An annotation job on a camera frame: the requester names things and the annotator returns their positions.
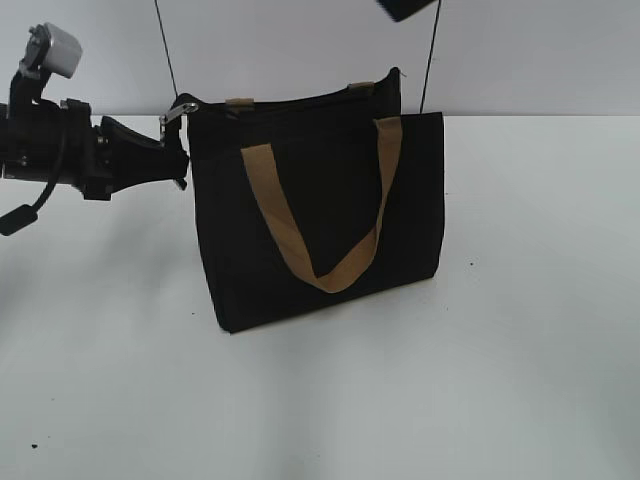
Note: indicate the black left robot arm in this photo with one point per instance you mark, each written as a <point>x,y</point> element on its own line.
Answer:
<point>42,141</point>

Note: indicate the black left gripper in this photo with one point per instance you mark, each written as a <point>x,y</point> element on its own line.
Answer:
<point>139,159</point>

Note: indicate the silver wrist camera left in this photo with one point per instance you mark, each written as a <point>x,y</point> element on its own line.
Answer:
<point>51,49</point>

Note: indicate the black tote bag tan handles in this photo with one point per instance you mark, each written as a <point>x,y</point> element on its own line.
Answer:
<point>305,204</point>

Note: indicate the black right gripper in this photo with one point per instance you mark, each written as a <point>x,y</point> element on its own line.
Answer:
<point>401,10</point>

